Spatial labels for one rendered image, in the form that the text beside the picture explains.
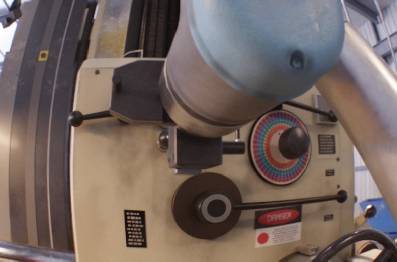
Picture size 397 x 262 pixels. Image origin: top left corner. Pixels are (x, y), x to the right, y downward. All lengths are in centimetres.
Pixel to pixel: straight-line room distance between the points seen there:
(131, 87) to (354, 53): 21
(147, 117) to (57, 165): 107
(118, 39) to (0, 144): 79
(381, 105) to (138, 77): 23
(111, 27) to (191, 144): 122
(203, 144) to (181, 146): 2
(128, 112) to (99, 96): 37
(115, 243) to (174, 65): 48
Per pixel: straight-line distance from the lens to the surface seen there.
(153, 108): 28
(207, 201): 55
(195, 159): 31
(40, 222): 136
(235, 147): 33
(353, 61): 27
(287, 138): 61
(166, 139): 53
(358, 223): 93
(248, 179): 66
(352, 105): 26
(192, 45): 16
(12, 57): 158
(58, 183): 132
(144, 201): 61
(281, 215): 70
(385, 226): 712
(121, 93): 28
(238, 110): 19
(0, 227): 147
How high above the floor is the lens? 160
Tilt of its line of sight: 11 degrees up
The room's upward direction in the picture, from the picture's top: straight up
